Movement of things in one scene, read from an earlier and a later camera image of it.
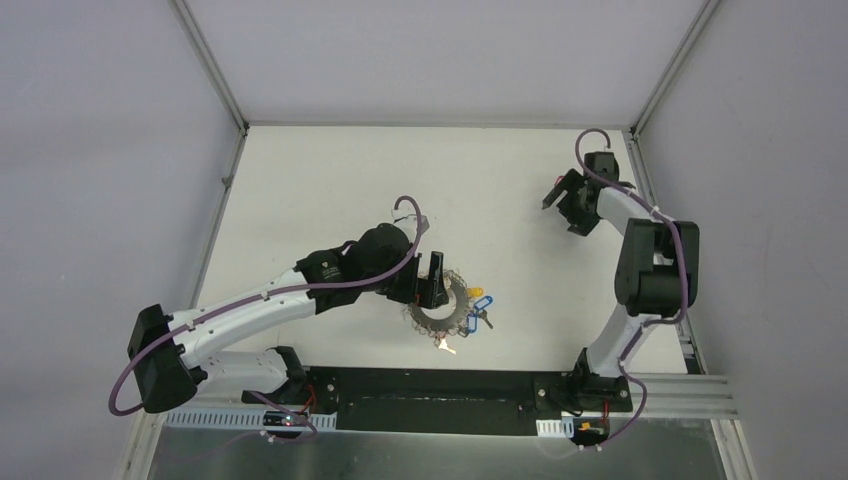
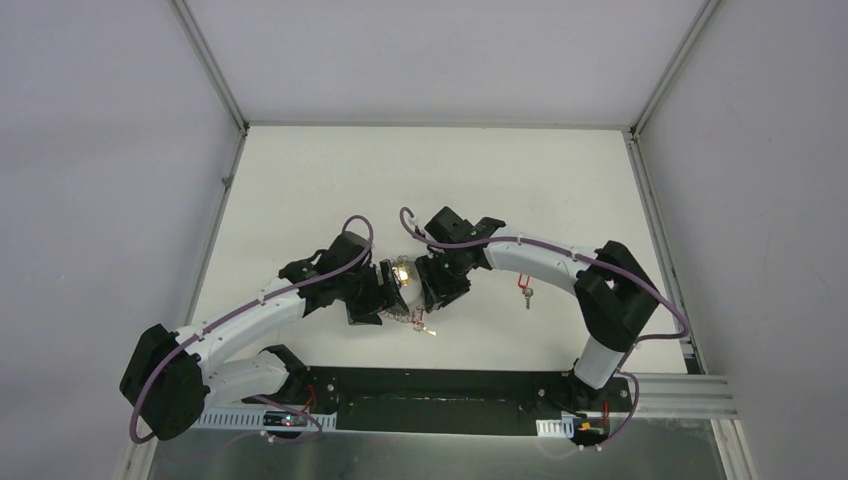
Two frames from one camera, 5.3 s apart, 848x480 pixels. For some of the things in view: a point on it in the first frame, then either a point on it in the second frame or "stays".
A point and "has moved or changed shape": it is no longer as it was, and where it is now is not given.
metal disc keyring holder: [442, 327] has moved or changed shape
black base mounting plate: [436, 401] stays
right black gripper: [581, 224] → [437, 290]
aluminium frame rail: [681, 396] stays
